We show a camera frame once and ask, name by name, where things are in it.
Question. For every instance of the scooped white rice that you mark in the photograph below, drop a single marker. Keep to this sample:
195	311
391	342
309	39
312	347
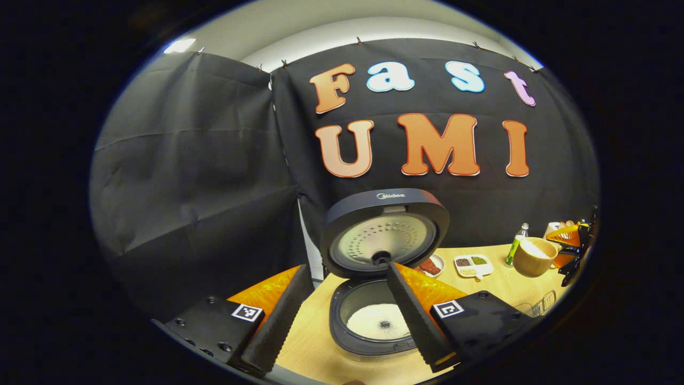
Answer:
536	248

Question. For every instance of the red meat piece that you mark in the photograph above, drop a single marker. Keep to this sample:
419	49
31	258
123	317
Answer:
426	269
434	264

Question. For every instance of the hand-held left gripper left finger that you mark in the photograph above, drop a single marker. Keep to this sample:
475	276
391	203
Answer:
278	321

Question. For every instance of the ceiling light strip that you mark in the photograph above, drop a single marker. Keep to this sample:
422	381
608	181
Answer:
179	46

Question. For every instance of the white divided bean dish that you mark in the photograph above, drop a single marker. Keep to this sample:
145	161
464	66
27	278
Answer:
483	270

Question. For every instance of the white toaster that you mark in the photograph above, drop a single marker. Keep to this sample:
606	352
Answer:
553	227

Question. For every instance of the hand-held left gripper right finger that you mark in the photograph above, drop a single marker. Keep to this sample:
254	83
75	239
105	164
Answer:
414	321

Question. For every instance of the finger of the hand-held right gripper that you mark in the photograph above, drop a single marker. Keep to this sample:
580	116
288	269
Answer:
567	236

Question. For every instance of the black backdrop cloth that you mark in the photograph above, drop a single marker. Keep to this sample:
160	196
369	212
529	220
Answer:
187	160

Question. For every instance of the dark grey rice cooker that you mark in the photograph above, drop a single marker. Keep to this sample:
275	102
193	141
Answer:
385	206

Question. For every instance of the white round plate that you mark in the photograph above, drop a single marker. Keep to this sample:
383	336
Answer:
441	263

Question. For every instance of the white rice heap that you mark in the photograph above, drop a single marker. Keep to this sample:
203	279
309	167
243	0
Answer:
374	321

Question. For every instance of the wooden spoon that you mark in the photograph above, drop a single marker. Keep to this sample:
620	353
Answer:
531	266

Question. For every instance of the green label plastic bottle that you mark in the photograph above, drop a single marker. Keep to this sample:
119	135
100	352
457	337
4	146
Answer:
515	248

